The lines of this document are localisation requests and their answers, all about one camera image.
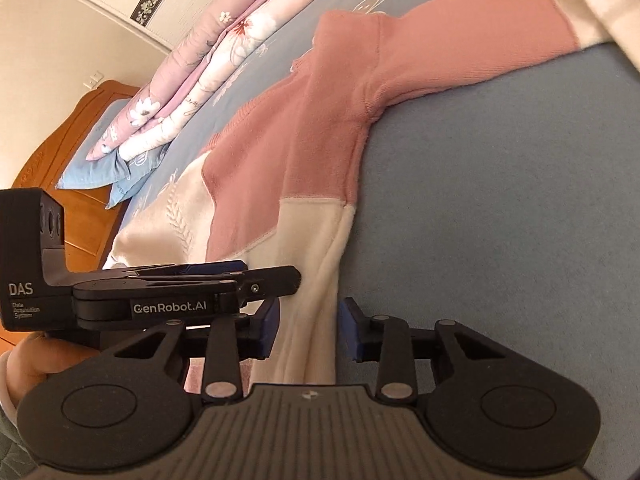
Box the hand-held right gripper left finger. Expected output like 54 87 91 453
114 300 281 405

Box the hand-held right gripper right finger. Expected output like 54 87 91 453
337 297 506 406

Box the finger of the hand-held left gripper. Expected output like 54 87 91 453
130 266 302 298
102 260 249 279

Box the pink and white knit sweater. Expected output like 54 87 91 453
104 0 640 392

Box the person's left forearm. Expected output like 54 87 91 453
0 350 41 480

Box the person's left hand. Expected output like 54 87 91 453
6 335 101 402

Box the plain blue pillow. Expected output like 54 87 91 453
54 97 132 192

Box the blue pillow with white print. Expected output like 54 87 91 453
105 142 173 209

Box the wooden headboard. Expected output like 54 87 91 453
9 79 148 273

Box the pink floral folded quilt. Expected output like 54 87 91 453
85 0 373 162

